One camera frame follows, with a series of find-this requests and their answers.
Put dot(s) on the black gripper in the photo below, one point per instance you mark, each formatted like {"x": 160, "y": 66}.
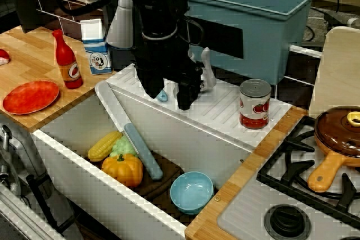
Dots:
{"x": 166, "y": 60}

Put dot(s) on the light blue bowl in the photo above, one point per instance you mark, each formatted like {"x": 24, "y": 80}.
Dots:
{"x": 191, "y": 192}

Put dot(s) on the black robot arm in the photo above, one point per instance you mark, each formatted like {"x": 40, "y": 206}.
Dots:
{"x": 157, "y": 4}

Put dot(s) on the light blue tap knob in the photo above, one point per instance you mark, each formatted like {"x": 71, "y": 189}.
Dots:
{"x": 162, "y": 96}

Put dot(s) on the grey faucet lever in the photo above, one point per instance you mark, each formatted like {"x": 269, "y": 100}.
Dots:
{"x": 208, "y": 74}

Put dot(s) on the white toy sink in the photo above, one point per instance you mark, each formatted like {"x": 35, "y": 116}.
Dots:
{"x": 197, "y": 138}

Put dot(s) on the green toy grapes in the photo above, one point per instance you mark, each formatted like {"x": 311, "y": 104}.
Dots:
{"x": 123, "y": 147}

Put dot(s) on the white cone bottle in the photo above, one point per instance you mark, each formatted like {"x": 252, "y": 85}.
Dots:
{"x": 121, "y": 26}

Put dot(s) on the blue white milk carton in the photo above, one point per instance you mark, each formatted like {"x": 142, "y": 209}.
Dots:
{"x": 97, "y": 51}

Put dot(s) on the tomato can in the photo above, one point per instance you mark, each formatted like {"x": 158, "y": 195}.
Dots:
{"x": 254, "y": 105}

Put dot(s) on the yellow toy corn cob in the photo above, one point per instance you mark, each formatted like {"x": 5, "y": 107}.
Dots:
{"x": 102, "y": 147}

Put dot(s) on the orange toy bell pepper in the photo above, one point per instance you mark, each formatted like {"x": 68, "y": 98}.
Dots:
{"x": 123, "y": 169}

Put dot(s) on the brown cloth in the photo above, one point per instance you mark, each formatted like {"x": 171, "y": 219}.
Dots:
{"x": 160, "y": 188}

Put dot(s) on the red toy sauce bottle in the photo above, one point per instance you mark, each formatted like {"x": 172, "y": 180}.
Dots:
{"x": 67, "y": 63}

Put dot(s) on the teal plastic bin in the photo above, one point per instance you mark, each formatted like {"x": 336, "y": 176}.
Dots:
{"x": 267, "y": 40}

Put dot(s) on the black stove grate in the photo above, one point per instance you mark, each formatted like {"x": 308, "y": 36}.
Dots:
{"x": 284, "y": 164}

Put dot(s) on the red orange plate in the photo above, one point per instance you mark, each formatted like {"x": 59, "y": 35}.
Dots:
{"x": 31, "y": 97}

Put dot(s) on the white rod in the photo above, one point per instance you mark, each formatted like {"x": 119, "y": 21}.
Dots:
{"x": 305, "y": 49}

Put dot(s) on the red white toy piece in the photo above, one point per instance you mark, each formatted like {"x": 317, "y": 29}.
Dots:
{"x": 3, "y": 56}

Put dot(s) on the brown lid yellow knob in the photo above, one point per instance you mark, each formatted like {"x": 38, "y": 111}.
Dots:
{"x": 334, "y": 133}

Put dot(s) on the light wooden board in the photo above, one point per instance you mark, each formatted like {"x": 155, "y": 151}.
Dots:
{"x": 340, "y": 68}

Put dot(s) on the orange toy pan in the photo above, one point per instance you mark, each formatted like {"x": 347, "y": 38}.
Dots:
{"x": 323, "y": 175}

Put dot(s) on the black stove knob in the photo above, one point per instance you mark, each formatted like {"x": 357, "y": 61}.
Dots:
{"x": 287, "y": 221}

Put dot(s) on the grey metal clamp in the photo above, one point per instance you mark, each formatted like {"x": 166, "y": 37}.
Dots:
{"x": 5, "y": 161}

